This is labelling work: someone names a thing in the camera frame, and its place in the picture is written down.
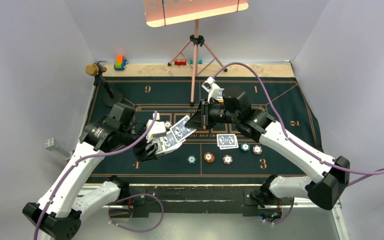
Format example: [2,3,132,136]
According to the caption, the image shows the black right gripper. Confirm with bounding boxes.
[185,98,240,130]

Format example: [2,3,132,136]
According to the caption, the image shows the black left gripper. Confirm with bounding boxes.
[119,119,159,161]

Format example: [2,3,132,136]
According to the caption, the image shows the blue backed playing card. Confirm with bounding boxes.
[216,133,238,149]

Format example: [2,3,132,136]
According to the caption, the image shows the green chips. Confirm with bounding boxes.
[240,142,250,152]

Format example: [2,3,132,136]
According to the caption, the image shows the green poker chip stack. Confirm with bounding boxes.
[187,155,197,164]

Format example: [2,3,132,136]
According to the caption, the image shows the red yellow poker chip stack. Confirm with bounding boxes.
[203,152,215,163]

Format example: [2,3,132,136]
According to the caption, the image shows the blue playing card deck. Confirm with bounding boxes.
[152,130,184,156]

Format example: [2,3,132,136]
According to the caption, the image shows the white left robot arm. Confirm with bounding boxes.
[22,103,165,240]

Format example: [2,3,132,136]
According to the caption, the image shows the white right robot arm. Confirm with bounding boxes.
[185,87,350,210]

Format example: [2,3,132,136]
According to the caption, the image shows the dark green poker mat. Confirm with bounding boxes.
[87,76,322,185]

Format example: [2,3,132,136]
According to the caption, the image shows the teal toy block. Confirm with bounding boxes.
[189,59,203,65]

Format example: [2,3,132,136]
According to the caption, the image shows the red toy block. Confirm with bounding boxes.
[174,59,187,66]

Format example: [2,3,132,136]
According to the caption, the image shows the colourful toy block car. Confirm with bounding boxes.
[113,55,127,71]

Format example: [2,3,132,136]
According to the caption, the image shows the grey toy brick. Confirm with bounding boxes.
[44,138,71,158]

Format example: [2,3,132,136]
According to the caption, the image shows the pink tripod music stand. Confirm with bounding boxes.
[143,0,249,107]

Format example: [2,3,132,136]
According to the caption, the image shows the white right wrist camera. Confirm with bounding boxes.
[201,77,224,103]

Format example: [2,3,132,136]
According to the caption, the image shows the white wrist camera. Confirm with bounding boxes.
[145,112,167,143]
[201,77,224,103]

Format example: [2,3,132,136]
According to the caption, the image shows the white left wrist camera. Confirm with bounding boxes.
[145,112,167,143]

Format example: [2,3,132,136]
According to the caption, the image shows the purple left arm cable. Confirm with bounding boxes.
[32,110,165,240]

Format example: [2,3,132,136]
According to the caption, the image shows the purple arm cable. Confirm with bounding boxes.
[32,110,165,240]
[213,62,384,226]

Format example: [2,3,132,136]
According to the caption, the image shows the aluminium frame rail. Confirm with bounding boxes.
[39,184,351,240]

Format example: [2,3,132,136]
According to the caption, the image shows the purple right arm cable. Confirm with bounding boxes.
[213,62,384,226]

